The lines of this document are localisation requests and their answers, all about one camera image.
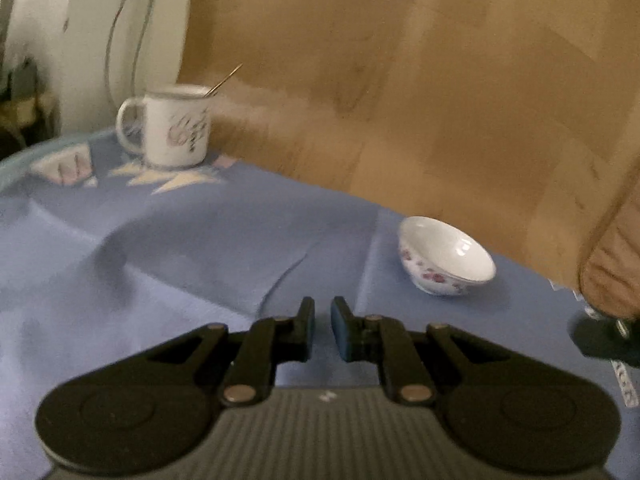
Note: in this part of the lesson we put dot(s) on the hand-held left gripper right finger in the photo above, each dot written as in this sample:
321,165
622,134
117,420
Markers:
341,332

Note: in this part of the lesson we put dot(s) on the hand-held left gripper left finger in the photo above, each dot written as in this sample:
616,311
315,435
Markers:
309,332

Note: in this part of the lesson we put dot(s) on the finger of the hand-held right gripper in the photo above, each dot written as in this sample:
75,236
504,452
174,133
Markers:
600,337

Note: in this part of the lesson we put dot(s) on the white bowl pink flowers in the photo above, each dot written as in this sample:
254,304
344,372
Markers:
440,255

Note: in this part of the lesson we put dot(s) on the brown cushion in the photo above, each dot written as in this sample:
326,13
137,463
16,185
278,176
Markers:
617,260

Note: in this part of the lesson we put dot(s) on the blue printed cloth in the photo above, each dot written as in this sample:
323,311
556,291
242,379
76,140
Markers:
150,260

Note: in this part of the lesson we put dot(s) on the white floral mug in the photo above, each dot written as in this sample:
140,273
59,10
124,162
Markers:
175,130

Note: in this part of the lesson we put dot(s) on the wooden board panel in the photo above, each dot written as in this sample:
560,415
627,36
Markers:
400,85

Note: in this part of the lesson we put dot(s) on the metal spoon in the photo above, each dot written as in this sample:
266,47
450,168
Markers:
224,80

